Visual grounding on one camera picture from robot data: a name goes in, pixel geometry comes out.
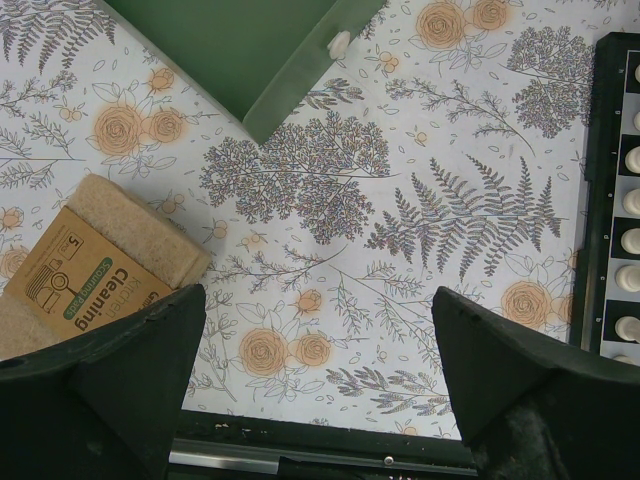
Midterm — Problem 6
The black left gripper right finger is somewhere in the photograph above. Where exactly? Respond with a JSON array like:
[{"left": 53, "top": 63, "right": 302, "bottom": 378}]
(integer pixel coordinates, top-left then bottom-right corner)
[{"left": 431, "top": 287, "right": 639, "bottom": 479}]

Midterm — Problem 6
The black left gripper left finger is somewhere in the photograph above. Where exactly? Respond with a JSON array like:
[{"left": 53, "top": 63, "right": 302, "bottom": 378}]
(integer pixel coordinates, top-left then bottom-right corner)
[{"left": 1, "top": 284, "right": 206, "bottom": 479}]

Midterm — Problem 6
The black white chess board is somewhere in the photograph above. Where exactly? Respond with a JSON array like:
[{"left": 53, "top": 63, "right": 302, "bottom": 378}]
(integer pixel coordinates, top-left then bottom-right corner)
[{"left": 570, "top": 32, "right": 639, "bottom": 363}]

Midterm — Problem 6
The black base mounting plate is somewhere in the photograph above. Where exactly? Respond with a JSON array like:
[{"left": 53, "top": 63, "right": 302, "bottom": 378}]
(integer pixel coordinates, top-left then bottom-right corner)
[{"left": 169, "top": 410, "right": 478, "bottom": 479}]

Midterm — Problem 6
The brown cardboard piece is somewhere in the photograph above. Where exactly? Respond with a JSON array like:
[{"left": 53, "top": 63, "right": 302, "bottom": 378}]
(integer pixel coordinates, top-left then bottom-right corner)
[{"left": 1, "top": 174, "right": 211, "bottom": 359}]

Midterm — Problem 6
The floral patterned table mat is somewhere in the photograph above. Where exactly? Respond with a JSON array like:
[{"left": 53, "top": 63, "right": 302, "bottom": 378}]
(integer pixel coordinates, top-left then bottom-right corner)
[{"left": 1, "top": 1, "right": 639, "bottom": 439}]

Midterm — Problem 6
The green plastic tray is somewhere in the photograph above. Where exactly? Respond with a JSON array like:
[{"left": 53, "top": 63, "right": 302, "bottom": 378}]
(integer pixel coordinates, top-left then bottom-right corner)
[{"left": 100, "top": 0, "right": 383, "bottom": 144}]

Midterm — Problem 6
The white round tray knob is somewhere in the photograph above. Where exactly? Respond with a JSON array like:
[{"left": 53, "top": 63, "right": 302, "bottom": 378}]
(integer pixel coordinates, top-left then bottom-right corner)
[{"left": 327, "top": 30, "right": 351, "bottom": 60}]

